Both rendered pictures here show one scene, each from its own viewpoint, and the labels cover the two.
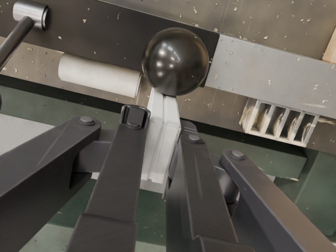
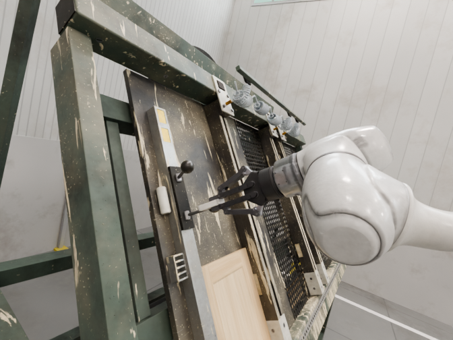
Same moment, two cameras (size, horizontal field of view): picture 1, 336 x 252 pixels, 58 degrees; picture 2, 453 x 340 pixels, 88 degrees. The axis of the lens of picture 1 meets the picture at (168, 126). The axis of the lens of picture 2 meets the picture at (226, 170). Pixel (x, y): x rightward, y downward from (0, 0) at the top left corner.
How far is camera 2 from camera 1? 0.62 m
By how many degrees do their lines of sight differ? 81
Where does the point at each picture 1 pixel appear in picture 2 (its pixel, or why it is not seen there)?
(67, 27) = (179, 187)
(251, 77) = (189, 244)
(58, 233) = (112, 195)
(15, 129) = not seen: outside the picture
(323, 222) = not seen: outside the picture
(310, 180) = (147, 322)
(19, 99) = (123, 173)
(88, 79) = (164, 195)
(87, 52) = (176, 193)
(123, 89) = (166, 208)
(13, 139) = not seen: outside the picture
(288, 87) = (191, 257)
